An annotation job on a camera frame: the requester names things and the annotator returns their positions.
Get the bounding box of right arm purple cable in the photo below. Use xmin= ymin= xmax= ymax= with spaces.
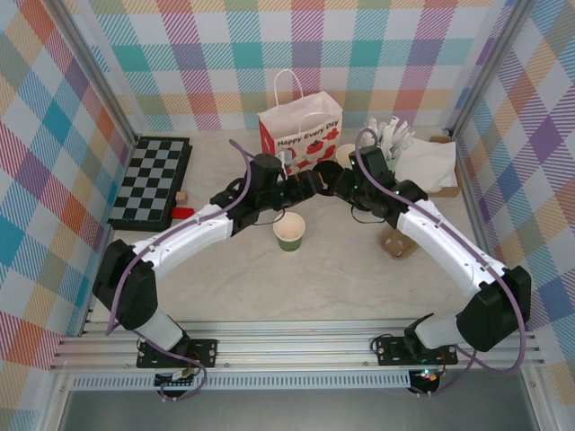
xmin=354 ymin=128 xmax=527 ymax=399

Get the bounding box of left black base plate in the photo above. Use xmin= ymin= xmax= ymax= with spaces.
xmin=136 ymin=339 xmax=219 ymax=369

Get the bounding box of white red printed paper bag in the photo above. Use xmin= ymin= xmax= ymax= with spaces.
xmin=257 ymin=69 xmax=345 ymax=179

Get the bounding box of right gripper thin black cable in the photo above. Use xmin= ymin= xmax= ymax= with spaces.
xmin=351 ymin=207 xmax=383 ymax=224

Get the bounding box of black plastic cup lid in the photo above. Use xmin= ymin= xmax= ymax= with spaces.
xmin=313 ymin=160 xmax=346 ymax=198

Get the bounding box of aluminium mounting rail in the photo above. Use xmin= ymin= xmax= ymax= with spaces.
xmin=49 ymin=318 xmax=547 ymax=372

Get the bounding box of white paper napkin pile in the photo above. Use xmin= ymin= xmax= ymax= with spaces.
xmin=394 ymin=136 xmax=457 ymax=194

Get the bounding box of black board with lit LEDs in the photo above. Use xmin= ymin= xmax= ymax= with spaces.
xmin=411 ymin=366 xmax=441 ymax=395

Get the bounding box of brown cardboard cup carrier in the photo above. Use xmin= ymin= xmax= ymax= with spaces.
xmin=379 ymin=224 xmax=419 ymax=260

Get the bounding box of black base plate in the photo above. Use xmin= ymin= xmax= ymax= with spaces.
xmin=136 ymin=339 xmax=219 ymax=369
xmin=375 ymin=336 xmax=459 ymax=367

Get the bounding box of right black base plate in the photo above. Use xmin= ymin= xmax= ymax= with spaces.
xmin=375 ymin=336 xmax=459 ymax=367

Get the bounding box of left aluminium frame post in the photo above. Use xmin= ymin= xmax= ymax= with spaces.
xmin=53 ymin=0 xmax=138 ymax=152

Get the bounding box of stack of green paper cups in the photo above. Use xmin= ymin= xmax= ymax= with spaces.
xmin=335 ymin=143 xmax=358 ymax=165

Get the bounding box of grey metal front panel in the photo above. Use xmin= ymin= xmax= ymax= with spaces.
xmin=57 ymin=390 xmax=540 ymax=431

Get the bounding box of black grey chessboard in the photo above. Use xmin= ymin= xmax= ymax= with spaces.
xmin=107 ymin=136 xmax=193 ymax=233

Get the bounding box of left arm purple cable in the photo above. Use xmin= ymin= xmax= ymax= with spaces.
xmin=105 ymin=138 xmax=260 ymax=401

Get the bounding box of green paper coffee cup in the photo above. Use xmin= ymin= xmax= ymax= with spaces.
xmin=272 ymin=212 xmax=306 ymax=253

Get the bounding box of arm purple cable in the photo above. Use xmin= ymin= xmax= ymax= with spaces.
xmin=105 ymin=138 xmax=260 ymax=401
xmin=354 ymin=128 xmax=527 ymax=399

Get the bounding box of right aluminium frame post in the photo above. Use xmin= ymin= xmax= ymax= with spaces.
xmin=447 ymin=0 xmax=531 ymax=138

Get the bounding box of slotted grey cable duct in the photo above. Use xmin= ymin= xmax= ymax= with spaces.
xmin=69 ymin=375 xmax=412 ymax=391

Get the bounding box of aluminium frame post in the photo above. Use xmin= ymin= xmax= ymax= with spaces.
xmin=447 ymin=0 xmax=531 ymax=138
xmin=53 ymin=0 xmax=138 ymax=152

